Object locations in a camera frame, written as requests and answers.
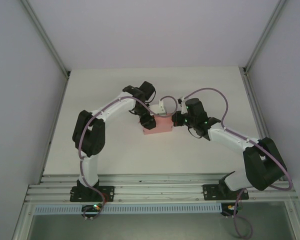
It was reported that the pink paper box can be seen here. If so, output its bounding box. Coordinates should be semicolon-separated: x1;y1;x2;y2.
142;115;174;136

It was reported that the small circuit board with leds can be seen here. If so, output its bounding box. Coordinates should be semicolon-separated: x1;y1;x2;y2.
221;203;243;217
81;203;104;214

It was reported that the aluminium mounting rail beam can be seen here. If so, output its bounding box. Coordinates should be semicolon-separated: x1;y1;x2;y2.
24;172;298;204

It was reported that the aluminium table side rail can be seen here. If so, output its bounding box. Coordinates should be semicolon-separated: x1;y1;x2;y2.
240;66;283;181
38;71;71;186

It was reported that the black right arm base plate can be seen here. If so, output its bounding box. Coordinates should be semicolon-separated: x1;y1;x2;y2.
201;184;250;201

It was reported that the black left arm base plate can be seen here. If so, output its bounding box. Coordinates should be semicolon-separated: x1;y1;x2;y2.
69;185;116;203

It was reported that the light blue slotted cable duct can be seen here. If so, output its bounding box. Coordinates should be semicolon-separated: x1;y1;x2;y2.
32;202;223;215

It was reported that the aluminium frame post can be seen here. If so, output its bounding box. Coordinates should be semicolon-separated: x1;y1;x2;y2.
241;0;290;76
20;0;71;79

